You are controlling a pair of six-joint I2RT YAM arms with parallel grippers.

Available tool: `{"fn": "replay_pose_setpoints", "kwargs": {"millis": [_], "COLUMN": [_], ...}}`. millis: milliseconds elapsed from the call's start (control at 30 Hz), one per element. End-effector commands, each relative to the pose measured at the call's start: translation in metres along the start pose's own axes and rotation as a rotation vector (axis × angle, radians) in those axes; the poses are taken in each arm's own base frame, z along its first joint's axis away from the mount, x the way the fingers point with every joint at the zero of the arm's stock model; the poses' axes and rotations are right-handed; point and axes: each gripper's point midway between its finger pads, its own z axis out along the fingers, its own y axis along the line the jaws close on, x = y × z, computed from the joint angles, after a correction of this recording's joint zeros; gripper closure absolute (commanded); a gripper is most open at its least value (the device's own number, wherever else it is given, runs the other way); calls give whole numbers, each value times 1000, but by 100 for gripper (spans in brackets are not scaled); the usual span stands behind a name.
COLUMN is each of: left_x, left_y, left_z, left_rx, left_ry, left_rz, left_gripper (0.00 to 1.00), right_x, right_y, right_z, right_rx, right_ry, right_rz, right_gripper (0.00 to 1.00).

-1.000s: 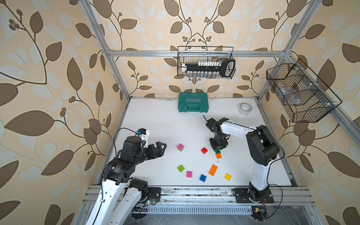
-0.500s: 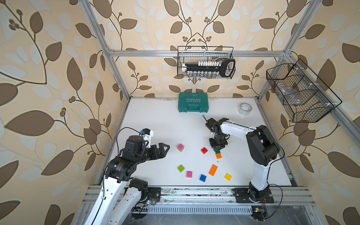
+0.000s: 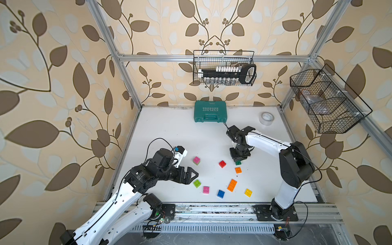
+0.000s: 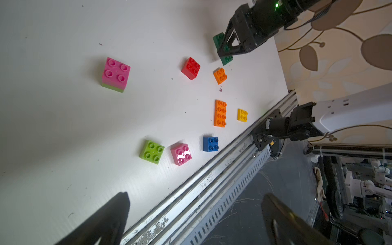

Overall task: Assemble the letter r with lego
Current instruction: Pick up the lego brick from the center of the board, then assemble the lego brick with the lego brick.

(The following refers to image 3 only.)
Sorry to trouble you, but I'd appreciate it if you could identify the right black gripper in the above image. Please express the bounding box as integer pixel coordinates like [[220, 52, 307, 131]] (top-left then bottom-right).
[[228, 144, 249, 161]]

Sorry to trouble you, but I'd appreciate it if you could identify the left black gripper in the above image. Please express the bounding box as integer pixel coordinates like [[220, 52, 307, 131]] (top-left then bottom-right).
[[156, 162, 199, 185]]

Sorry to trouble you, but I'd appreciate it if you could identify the pink lego brick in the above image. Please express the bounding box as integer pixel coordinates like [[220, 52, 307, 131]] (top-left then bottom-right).
[[193, 157, 201, 164], [203, 186, 210, 195]]

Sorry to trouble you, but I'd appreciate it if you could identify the small orange lego brick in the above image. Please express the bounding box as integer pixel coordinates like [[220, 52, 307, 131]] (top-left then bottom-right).
[[235, 167, 242, 174]]

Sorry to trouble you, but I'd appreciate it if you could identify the red lego brick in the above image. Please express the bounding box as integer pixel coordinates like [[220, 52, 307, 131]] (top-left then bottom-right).
[[218, 160, 227, 168]]

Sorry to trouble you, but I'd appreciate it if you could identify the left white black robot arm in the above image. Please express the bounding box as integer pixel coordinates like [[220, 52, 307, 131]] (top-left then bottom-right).
[[60, 146, 199, 245]]

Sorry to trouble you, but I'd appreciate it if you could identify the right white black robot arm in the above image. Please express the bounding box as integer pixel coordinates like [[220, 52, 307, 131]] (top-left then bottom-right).
[[226, 126, 316, 211]]

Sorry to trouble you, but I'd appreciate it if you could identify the long orange lego brick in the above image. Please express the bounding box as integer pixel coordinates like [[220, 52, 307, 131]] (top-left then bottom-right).
[[227, 179, 237, 192]]

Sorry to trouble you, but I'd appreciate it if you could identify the blue lego brick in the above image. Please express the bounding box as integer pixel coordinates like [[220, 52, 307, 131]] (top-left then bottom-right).
[[217, 190, 225, 199]]

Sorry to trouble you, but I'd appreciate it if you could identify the yellow lego brick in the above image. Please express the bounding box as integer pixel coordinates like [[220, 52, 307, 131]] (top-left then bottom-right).
[[244, 189, 252, 198]]

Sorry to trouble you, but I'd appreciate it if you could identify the clear tape roll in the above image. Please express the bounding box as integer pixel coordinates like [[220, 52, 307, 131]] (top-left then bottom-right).
[[259, 112, 275, 126]]

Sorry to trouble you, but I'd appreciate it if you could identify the green plastic tool case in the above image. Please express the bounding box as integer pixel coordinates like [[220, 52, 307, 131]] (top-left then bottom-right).
[[194, 101, 228, 123]]

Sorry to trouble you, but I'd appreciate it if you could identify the black white tool in basket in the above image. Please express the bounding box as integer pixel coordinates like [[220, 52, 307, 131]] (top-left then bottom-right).
[[196, 64, 257, 86]]

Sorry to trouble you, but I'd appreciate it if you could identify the plastic bag in basket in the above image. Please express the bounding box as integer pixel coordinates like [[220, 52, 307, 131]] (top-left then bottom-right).
[[302, 89, 330, 115]]

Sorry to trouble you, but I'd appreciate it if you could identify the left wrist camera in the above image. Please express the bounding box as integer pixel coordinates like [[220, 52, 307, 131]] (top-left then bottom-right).
[[173, 146, 187, 168]]

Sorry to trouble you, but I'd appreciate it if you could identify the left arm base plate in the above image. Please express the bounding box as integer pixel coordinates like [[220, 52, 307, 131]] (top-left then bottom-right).
[[146, 203, 176, 222]]

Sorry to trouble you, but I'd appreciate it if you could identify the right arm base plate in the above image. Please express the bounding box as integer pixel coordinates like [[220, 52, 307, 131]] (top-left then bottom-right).
[[253, 204, 299, 222]]

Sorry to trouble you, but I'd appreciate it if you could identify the black wire basket back wall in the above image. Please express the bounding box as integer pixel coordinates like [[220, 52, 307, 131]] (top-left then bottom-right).
[[193, 50, 257, 86]]

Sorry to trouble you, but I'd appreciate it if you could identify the black wire basket wall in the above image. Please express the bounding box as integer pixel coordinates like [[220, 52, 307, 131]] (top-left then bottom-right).
[[290, 64, 373, 134], [193, 50, 257, 86]]

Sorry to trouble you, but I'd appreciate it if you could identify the black wire basket right wall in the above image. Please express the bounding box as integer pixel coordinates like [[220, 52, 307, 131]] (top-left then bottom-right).
[[290, 64, 373, 134]]

